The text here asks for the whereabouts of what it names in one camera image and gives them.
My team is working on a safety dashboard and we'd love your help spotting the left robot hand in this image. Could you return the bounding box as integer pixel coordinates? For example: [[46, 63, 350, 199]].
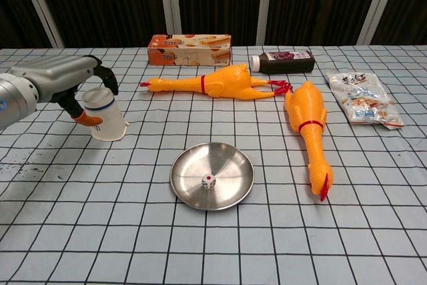
[[9, 54, 119, 127]]

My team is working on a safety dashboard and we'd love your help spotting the white paper cup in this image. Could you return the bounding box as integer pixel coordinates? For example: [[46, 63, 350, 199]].
[[81, 87, 129, 141]]

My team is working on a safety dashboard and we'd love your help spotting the white die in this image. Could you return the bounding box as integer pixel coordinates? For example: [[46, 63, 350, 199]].
[[201, 174, 217, 190]]

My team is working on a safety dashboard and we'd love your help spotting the round steel plate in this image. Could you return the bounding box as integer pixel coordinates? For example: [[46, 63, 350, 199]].
[[169, 142, 255, 212]]

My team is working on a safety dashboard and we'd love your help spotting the orange biscuit box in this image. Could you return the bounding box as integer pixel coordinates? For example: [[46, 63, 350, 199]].
[[147, 33, 233, 67]]

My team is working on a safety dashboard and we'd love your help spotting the yellow rubber chicken toy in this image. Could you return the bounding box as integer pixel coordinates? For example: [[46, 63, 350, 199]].
[[139, 63, 294, 101], [284, 80, 334, 202]]

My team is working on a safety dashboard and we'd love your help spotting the dark juice bottle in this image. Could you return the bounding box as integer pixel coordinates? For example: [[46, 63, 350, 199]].
[[250, 50, 316, 75]]

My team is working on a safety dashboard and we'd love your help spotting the checked grid tablecloth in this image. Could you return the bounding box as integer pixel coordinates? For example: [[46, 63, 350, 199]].
[[0, 44, 427, 285]]

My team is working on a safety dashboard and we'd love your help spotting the white snack bag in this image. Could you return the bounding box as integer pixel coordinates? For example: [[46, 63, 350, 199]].
[[326, 69, 406, 131]]

